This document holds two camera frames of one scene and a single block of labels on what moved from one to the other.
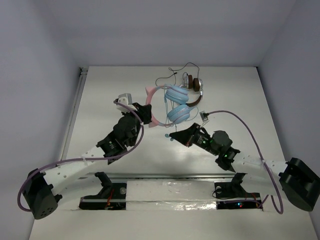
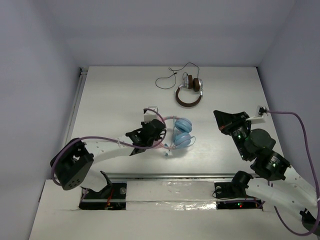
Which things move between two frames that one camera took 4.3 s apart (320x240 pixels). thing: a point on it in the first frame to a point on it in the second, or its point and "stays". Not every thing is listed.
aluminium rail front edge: x=162 y=175 stays
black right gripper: x=186 y=136 to x=226 y=121
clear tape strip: x=170 y=195 stays
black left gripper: x=137 y=113 to x=139 y=136
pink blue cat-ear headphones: x=176 y=98 to x=182 y=137
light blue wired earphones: x=172 y=135 to x=173 y=137
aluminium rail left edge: x=82 y=71 stays
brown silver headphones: x=196 y=84 stays
